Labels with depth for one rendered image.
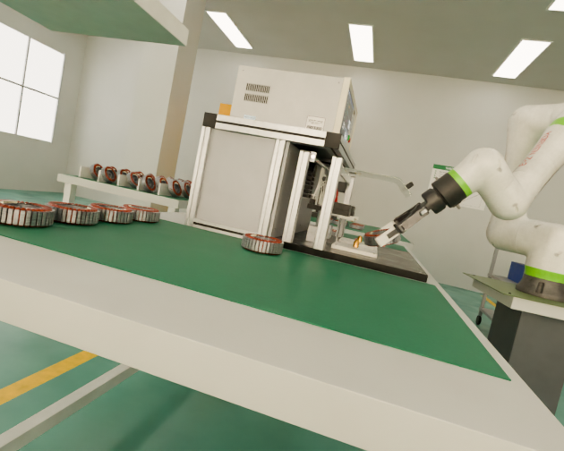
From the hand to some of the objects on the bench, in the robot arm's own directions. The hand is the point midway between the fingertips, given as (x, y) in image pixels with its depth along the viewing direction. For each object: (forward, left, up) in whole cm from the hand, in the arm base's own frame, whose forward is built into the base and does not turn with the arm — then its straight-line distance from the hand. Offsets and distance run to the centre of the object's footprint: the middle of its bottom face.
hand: (382, 235), depth 118 cm
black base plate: (+2, -24, -10) cm, 26 cm away
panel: (+24, -32, -8) cm, 40 cm away
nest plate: (+4, -12, -8) cm, 15 cm away
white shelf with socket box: (+84, +44, -10) cm, 95 cm away
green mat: (+43, +30, -10) cm, 53 cm away
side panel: (+49, -6, -10) cm, 50 cm away
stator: (+37, +14, -10) cm, 41 cm away
